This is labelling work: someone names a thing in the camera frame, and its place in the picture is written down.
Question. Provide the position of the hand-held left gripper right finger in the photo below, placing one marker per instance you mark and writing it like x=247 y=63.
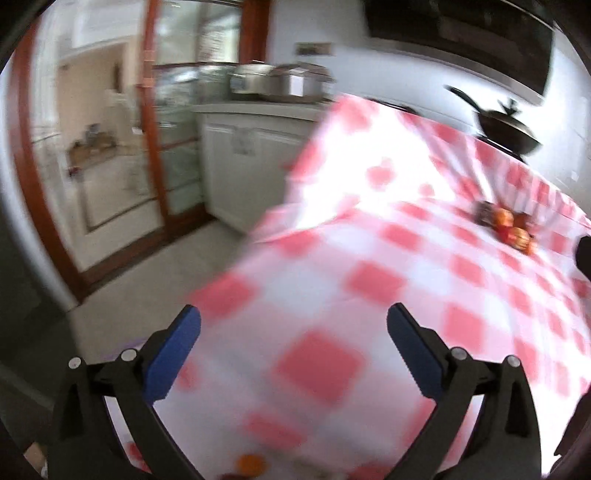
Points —
x=411 y=341

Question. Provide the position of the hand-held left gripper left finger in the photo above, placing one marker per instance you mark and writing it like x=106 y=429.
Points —
x=178 y=339

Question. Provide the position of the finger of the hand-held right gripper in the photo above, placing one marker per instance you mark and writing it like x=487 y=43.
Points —
x=584 y=251

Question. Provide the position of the red orange fruit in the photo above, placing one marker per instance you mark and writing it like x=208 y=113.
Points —
x=504 y=218
x=518 y=237

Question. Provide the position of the dark wrinkled fruit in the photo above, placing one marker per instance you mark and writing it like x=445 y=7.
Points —
x=485 y=213

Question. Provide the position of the red white checked tablecloth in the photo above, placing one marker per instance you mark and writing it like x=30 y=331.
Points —
x=323 y=277

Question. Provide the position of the black wok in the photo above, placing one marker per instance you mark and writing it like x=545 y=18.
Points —
x=505 y=131

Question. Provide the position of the white kitchen cabinet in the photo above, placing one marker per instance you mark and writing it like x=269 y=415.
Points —
x=249 y=175

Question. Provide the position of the wooden framed glass door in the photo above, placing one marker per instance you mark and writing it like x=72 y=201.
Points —
x=154 y=138

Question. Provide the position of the black range hood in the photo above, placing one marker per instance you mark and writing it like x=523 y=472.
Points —
x=461 y=32

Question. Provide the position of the steel rice cooker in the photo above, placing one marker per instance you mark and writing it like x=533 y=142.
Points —
x=247 y=83

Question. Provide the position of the steel pot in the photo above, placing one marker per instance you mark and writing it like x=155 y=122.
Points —
x=298 y=83

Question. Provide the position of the wall socket plate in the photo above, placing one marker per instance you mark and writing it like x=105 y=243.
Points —
x=314 y=48

